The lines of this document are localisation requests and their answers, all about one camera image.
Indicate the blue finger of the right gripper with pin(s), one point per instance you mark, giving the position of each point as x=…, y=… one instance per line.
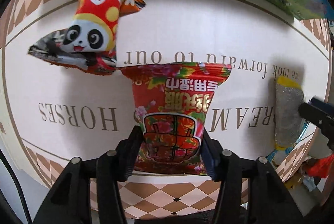
x=318, y=113

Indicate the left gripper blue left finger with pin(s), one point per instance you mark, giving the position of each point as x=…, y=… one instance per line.
x=127, y=153

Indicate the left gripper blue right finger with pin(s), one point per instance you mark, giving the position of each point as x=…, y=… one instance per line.
x=210, y=151

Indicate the silver yellow scrub sponge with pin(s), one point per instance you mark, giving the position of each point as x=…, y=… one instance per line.
x=288, y=123

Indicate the red wet wipes pack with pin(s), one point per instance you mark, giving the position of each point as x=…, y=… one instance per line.
x=171, y=103

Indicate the panda snack bag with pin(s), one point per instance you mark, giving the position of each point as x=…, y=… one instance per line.
x=89, y=43

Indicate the light blue snack tube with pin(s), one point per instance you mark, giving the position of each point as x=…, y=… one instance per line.
x=277, y=156

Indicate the red plastic bag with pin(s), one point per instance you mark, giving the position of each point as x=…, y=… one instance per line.
x=320, y=168

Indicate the checkered table mat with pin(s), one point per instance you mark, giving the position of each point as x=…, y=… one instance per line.
x=74, y=86

